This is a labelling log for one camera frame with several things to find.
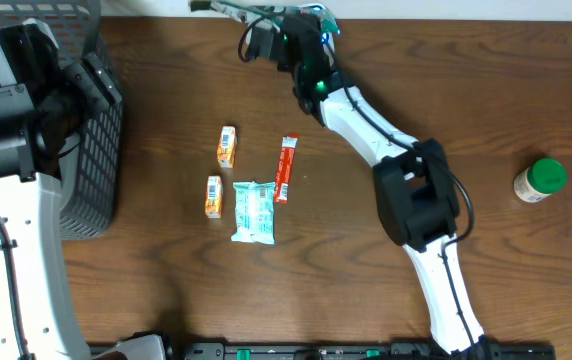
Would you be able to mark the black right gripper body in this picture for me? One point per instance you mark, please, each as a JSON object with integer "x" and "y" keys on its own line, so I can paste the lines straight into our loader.
{"x": 291, "y": 61}

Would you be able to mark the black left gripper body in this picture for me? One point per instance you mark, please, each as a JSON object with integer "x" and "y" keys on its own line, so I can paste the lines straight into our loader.
{"x": 74, "y": 99}

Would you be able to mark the red stick packet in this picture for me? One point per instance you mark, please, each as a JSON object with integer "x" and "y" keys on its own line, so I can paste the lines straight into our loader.
{"x": 284, "y": 170}

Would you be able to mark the small orange carton box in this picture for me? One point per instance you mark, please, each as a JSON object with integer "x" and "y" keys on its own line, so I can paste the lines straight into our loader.
{"x": 227, "y": 147}

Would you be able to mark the mint green wipes packet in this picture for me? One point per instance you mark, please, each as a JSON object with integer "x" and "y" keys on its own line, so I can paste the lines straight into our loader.
{"x": 254, "y": 212}

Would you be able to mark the green lid white jar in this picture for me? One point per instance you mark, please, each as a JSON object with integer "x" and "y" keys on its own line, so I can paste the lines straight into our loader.
{"x": 545, "y": 177}

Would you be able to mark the green 3M package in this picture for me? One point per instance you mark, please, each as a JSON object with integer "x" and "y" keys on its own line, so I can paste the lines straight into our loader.
{"x": 246, "y": 14}

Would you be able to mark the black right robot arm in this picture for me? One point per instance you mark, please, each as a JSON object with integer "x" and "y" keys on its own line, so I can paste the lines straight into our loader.
{"x": 418, "y": 197}

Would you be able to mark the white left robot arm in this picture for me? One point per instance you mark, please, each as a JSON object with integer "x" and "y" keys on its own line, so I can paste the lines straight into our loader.
{"x": 37, "y": 318}

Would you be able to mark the white barcode scanner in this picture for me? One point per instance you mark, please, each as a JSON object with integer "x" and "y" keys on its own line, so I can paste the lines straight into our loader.
{"x": 318, "y": 10}

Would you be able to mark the grey plastic mesh basket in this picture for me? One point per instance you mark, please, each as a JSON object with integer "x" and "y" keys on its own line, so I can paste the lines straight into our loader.
{"x": 86, "y": 177}

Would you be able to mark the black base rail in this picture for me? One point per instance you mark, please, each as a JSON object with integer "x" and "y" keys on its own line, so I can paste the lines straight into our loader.
{"x": 155, "y": 349}

